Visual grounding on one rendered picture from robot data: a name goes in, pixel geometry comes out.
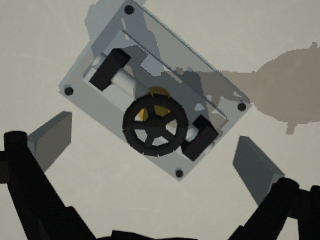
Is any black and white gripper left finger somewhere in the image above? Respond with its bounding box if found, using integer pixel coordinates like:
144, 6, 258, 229
0, 111, 97, 240

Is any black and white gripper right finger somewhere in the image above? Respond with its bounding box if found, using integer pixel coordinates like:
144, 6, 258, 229
228, 136, 320, 240

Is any grey metal mounting plate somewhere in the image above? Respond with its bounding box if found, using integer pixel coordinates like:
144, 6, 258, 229
58, 0, 252, 182

